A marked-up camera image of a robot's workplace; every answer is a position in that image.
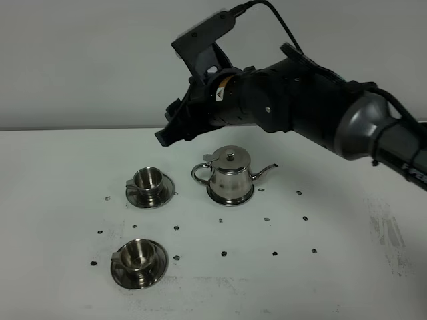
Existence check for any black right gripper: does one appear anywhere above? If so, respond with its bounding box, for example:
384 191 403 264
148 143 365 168
155 11 256 147

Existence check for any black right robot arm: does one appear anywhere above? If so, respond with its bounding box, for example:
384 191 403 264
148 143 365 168
156 5 426 188

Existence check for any far stainless steel saucer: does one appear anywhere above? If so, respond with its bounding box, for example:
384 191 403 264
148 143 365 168
125 175 175 209

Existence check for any far stainless steel teacup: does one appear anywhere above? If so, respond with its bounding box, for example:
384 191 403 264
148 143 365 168
125 167 163 196

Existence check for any stainless steel teacup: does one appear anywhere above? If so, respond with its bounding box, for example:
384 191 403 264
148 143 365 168
125 167 163 196
111 239 156 272

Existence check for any stainless steel teapot saucer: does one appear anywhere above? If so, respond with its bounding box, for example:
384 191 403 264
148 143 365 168
206 187 254 207

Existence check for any near stainless steel saucer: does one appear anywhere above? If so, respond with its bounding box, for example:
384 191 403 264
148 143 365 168
110 239 169 290

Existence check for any near stainless steel teacup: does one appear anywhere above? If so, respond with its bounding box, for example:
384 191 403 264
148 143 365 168
111 239 156 272

